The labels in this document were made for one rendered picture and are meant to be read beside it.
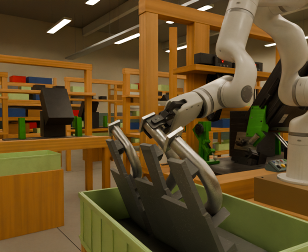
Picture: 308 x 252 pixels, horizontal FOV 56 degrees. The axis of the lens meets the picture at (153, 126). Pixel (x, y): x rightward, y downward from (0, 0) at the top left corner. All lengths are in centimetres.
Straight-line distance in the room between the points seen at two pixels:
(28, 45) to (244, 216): 1109
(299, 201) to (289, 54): 54
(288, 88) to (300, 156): 28
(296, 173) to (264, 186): 14
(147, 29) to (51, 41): 1014
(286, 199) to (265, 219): 37
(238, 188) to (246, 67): 79
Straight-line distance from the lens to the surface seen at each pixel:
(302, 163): 129
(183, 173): 54
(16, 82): 821
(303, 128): 128
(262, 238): 92
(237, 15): 97
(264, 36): 266
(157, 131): 73
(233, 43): 91
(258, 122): 198
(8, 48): 1150
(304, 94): 128
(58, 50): 1195
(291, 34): 119
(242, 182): 150
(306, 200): 122
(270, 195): 129
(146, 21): 191
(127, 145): 86
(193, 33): 212
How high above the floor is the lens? 122
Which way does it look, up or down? 2 degrees down
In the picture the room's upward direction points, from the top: straight up
